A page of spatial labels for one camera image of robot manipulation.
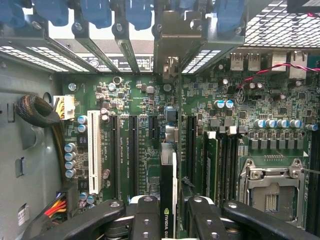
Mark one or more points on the metal USB port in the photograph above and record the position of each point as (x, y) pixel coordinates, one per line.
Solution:
(237, 62)
(254, 62)

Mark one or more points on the white expansion slot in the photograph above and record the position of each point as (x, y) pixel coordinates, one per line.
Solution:
(95, 150)

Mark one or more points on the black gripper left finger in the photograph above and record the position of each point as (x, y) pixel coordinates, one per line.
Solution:
(147, 220)

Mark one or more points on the metal rear port block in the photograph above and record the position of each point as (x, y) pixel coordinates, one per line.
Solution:
(298, 65)
(279, 60)

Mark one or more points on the metal CPU socket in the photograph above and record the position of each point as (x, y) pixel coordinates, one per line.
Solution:
(272, 197)

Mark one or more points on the green motherboard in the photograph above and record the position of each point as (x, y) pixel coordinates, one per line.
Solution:
(140, 95)

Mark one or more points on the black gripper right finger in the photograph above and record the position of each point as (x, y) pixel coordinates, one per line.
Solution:
(205, 220)

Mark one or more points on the vented metal slot cover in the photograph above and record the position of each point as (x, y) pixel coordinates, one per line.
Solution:
(50, 60)
(200, 61)

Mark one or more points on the metal socket locking lever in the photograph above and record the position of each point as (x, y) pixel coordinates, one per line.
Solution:
(310, 171)

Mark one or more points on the installed labelled RAM stick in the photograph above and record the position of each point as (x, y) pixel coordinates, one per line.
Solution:
(211, 170)

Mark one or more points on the black RAM slot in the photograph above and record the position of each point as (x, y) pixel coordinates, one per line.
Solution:
(224, 165)
(233, 165)
(314, 180)

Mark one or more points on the white power connector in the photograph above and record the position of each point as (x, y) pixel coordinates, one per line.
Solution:
(66, 107)

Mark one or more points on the short black expansion slot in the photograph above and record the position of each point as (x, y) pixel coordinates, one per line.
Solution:
(153, 127)

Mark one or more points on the long black expansion slot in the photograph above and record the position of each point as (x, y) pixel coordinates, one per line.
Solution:
(115, 155)
(191, 150)
(133, 155)

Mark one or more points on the black open PC case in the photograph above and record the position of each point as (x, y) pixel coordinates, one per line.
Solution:
(25, 150)

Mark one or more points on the grey metal slot cover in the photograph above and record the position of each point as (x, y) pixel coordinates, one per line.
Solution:
(130, 57)
(100, 55)

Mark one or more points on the blue slot clip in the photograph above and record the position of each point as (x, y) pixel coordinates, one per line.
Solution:
(231, 13)
(11, 12)
(138, 13)
(51, 11)
(96, 12)

